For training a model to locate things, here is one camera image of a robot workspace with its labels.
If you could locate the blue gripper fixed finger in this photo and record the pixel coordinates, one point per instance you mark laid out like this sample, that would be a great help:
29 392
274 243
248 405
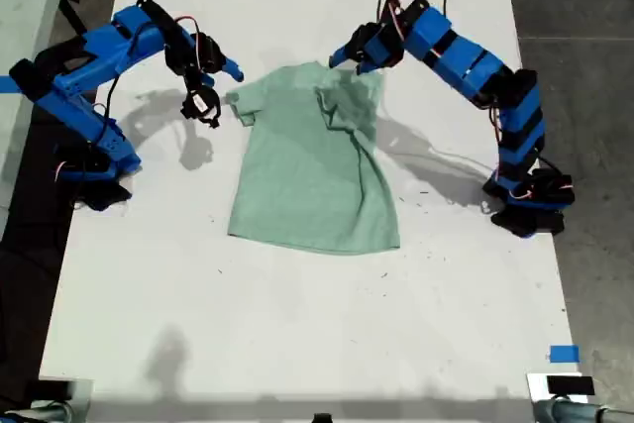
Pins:
343 56
232 71

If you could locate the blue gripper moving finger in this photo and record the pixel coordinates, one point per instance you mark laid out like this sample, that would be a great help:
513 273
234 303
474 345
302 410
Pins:
206 79
367 70

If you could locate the pale green T-shirt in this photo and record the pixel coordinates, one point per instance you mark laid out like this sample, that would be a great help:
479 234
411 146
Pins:
307 180

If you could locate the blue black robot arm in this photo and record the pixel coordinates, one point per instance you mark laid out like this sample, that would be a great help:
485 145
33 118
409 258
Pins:
74 76
465 59

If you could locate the black stand leg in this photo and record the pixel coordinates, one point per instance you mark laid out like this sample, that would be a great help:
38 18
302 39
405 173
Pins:
74 14

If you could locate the pale grey side bench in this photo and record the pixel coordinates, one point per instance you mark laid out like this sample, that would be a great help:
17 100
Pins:
25 7

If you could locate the blue tape strip on bench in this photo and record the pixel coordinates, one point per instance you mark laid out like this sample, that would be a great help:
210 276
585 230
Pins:
7 84

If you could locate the blue tape strip on table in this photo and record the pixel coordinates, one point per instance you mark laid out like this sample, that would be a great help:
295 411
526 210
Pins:
564 353

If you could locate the small black box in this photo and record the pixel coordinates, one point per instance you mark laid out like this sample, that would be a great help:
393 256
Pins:
54 390

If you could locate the small black round object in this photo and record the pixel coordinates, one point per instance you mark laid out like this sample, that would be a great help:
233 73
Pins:
323 418

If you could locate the black box on white card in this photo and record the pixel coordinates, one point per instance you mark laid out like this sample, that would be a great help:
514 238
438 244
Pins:
569 385

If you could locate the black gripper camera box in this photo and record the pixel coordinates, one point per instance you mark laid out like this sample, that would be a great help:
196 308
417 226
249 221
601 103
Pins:
200 103

